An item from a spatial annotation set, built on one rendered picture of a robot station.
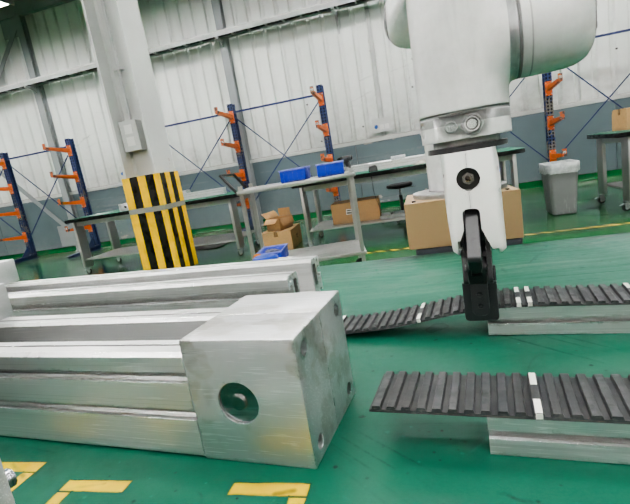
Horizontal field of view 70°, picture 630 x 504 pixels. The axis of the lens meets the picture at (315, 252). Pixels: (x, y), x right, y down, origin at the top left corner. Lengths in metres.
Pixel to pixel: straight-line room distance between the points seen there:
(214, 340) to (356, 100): 7.88
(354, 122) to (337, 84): 0.69
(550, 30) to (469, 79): 0.07
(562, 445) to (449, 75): 0.30
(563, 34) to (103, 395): 0.48
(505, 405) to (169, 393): 0.23
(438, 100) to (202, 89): 8.60
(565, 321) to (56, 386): 0.47
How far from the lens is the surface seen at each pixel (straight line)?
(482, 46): 0.45
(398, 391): 0.34
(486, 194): 0.44
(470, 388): 0.34
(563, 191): 5.51
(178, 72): 9.28
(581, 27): 0.47
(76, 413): 0.45
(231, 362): 0.32
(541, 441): 0.33
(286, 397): 0.32
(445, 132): 0.45
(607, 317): 0.51
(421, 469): 0.33
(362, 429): 0.37
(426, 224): 0.92
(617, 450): 0.34
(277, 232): 5.53
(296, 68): 8.42
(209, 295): 0.57
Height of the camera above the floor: 0.98
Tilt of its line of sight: 11 degrees down
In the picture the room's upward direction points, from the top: 10 degrees counter-clockwise
